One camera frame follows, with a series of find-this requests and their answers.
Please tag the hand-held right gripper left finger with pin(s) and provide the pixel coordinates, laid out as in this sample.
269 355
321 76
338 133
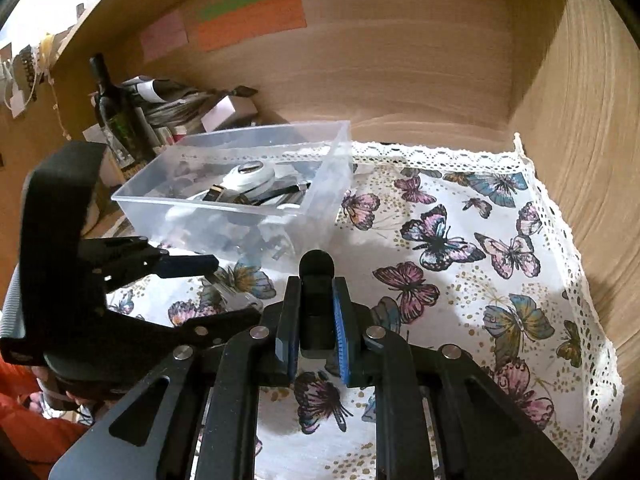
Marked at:
292 360

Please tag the green paper strip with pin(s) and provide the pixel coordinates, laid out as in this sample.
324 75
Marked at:
232 2

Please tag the white oval key fob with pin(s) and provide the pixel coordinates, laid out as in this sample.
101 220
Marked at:
248 176

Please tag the clear plastic storage box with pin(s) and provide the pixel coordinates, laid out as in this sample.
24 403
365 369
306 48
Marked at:
322 185

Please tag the hanging lace ribbons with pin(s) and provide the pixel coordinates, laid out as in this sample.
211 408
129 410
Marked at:
32 67

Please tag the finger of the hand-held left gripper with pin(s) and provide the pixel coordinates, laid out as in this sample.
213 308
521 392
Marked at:
185 265
220 324

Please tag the black silver folding tool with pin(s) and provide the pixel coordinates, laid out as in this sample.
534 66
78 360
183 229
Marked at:
282 192

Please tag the white paper tag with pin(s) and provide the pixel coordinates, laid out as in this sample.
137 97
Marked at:
16 106

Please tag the black yellow usb stick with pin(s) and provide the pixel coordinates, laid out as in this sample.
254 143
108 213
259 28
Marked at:
214 193

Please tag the silver keys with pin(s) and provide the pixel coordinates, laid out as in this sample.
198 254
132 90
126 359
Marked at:
245 302

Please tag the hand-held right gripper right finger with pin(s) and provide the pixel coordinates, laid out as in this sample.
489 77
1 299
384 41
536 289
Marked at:
341 330

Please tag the butterfly print lace tablecloth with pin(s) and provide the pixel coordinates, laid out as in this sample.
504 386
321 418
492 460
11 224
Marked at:
500 320

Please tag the stack of magazines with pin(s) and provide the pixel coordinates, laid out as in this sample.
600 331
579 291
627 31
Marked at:
170 107

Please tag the black car charger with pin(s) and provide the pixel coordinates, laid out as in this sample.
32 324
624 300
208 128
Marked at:
317 300

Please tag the dark wine bottle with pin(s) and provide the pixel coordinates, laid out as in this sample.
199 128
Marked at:
117 115

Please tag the person's left forearm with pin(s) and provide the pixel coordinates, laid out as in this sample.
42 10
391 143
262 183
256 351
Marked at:
25 425

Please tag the pink sticky note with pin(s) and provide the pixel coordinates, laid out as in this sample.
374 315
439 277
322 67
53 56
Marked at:
164 36

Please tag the orange paper note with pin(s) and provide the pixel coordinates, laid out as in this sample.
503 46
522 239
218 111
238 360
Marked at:
247 22

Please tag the small white cardboard box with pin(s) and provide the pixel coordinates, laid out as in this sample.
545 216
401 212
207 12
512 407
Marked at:
222 112

